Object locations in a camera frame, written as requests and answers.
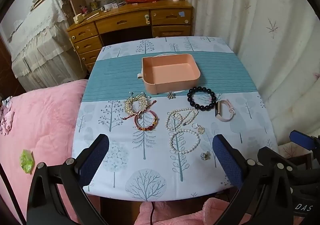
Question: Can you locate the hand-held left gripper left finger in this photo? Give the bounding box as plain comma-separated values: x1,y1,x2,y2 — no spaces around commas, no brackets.
26,134,110,225

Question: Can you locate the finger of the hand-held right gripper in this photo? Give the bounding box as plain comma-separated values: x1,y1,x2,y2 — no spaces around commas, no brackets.
257,147,300,173
289,130,320,152

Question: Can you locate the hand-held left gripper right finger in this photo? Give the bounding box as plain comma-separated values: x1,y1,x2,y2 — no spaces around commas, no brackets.
212,134,294,225

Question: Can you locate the pink smart band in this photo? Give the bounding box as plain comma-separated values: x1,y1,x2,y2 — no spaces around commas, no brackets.
215,99,236,122

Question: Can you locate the gold pearl bracelet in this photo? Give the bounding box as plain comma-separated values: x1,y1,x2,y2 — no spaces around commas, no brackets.
124,94,150,115

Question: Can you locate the black bead bracelet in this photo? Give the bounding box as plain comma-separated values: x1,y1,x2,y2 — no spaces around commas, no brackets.
187,86,216,112

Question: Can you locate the pink plastic tray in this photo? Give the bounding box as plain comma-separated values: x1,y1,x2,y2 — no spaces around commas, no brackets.
142,54,201,95

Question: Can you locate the round gold pendant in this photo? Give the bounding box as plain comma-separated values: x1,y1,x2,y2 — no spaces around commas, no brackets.
192,122,205,134

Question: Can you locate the pink fleece blanket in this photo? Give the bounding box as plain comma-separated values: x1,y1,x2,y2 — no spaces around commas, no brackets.
0,79,100,225

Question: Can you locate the pink fleece clothing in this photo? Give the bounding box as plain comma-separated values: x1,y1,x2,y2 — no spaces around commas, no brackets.
135,197,253,225

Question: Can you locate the green leaf-shaped object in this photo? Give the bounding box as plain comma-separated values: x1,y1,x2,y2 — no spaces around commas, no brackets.
20,149,35,173

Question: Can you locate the floral cloth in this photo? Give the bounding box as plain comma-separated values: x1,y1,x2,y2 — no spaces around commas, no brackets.
0,96,14,135

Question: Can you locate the brown wooden door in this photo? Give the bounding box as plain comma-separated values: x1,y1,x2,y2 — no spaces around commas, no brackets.
0,32,27,100

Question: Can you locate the white lace cover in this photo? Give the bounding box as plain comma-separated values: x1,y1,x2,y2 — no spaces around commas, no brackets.
6,0,88,92

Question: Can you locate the white floral curtain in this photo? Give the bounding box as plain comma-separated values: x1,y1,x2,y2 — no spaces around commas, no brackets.
186,0,320,145

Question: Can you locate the wooden desk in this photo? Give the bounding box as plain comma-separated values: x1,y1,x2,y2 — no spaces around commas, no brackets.
66,0,194,73

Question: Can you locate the white pearl necklace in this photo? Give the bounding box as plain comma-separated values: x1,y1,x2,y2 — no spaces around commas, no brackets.
165,108,200,155

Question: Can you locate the red beaded bracelet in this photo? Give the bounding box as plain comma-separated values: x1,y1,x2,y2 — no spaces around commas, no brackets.
134,109,159,132

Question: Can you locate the red cord bracelet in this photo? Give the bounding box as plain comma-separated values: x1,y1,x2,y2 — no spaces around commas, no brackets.
122,100,157,120

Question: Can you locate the black cable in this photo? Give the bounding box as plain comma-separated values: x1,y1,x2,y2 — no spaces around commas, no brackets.
149,201,156,225

